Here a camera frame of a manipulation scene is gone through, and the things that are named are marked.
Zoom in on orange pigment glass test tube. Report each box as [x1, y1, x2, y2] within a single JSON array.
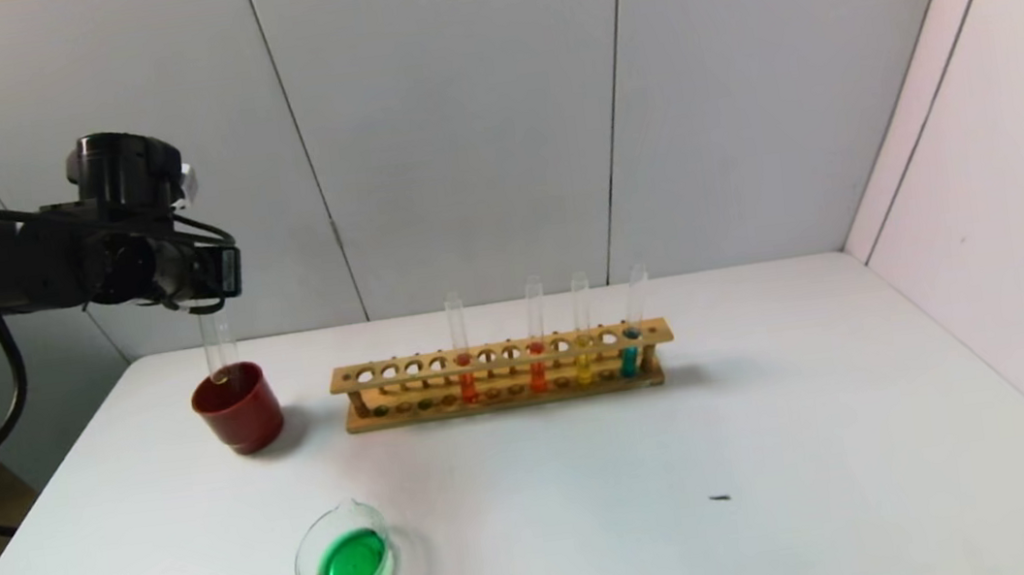
[[518, 275, 556, 396]]

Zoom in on wooden test tube rack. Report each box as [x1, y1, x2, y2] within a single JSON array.
[[328, 315, 682, 436]]

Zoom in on clear glass beaker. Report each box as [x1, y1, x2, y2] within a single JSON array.
[[288, 493, 419, 575]]

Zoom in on dark red plastic cup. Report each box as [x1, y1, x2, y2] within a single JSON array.
[[188, 358, 291, 462]]

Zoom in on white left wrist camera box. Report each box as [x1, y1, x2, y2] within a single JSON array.
[[175, 162, 203, 210]]

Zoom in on red pigment glass test tube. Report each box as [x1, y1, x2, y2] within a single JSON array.
[[443, 289, 481, 406]]

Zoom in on yellow pigment glass test tube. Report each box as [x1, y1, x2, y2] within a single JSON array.
[[197, 303, 230, 386], [563, 271, 602, 388]]

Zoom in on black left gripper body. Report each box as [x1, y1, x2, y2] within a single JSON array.
[[147, 227, 246, 306]]

